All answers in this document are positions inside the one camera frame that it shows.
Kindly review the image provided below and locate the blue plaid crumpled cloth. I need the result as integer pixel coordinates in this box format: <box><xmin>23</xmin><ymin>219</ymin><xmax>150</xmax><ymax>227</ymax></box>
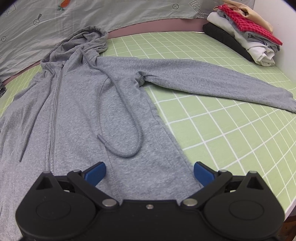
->
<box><xmin>0</xmin><ymin>82</ymin><xmax>6</xmax><ymax>97</ymax></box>

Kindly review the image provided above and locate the grey zip hoodie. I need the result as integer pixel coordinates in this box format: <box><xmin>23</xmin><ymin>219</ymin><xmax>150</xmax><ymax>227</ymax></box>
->
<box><xmin>0</xmin><ymin>26</ymin><xmax>296</xmax><ymax>241</ymax></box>

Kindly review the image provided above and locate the black folded garment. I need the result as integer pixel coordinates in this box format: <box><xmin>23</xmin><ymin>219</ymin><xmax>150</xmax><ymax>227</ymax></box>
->
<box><xmin>202</xmin><ymin>23</ymin><xmax>254</xmax><ymax>62</ymax></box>

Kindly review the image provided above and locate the grey folded garment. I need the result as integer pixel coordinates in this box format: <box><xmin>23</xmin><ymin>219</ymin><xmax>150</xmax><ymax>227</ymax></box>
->
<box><xmin>217</xmin><ymin>9</ymin><xmax>280</xmax><ymax>53</ymax></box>

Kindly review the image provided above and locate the red checkered folded cloth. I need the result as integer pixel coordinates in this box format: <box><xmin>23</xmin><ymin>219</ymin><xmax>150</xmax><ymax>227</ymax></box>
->
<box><xmin>218</xmin><ymin>4</ymin><xmax>283</xmax><ymax>46</ymax></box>

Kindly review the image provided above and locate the grey printed quilt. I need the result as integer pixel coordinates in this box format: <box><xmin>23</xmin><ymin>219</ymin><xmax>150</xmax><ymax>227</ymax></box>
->
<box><xmin>1</xmin><ymin>1</ymin><xmax>221</xmax><ymax>82</ymax></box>

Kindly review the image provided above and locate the white folded garment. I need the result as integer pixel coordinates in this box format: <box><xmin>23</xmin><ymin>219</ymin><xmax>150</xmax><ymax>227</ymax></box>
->
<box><xmin>207</xmin><ymin>12</ymin><xmax>275</xmax><ymax>67</ymax></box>

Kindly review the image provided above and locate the beige folded garment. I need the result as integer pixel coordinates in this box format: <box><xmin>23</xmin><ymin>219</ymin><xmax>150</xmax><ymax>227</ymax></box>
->
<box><xmin>214</xmin><ymin>0</ymin><xmax>274</xmax><ymax>33</ymax></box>

